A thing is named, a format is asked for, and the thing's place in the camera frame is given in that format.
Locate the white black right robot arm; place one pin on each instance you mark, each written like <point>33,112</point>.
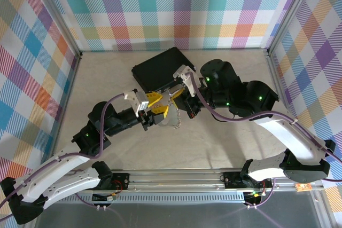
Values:
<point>288,137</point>

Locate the aluminium table edge rail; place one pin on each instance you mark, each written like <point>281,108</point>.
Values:
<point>66,89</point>
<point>283,100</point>

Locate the small orange patterned tile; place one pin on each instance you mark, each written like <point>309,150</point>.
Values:
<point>303,187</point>

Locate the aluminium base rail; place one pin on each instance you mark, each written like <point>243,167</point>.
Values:
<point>173,182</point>

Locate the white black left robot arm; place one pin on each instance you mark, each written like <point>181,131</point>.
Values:
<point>58,177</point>

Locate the aluminium corner post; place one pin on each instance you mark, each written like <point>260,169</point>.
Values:
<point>290,14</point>
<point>57,14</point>

